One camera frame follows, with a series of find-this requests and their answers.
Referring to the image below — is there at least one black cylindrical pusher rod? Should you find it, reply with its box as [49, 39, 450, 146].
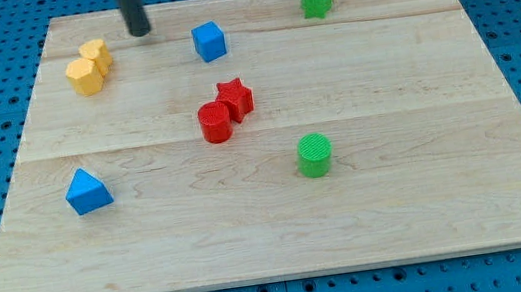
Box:
[115, 0, 151, 37]

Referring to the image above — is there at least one yellow heart block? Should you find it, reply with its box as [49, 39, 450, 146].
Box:
[78, 38, 113, 76]

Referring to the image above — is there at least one yellow hexagon block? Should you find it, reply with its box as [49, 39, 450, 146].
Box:
[65, 58, 104, 96]

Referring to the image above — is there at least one blue cube block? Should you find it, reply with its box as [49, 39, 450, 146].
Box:
[191, 20, 227, 62]

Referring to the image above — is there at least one red cylinder block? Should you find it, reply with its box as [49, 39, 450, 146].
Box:
[197, 101, 233, 144]

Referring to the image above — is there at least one red star block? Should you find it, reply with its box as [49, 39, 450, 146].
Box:
[216, 77, 254, 124]

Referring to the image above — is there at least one wooden board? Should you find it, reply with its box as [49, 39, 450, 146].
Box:
[0, 0, 521, 292]

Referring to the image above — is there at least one blue triangular prism block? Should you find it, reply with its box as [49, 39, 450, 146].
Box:
[65, 168, 113, 216]

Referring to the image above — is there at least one green cylinder block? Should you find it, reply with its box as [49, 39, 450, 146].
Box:
[297, 132, 332, 178]

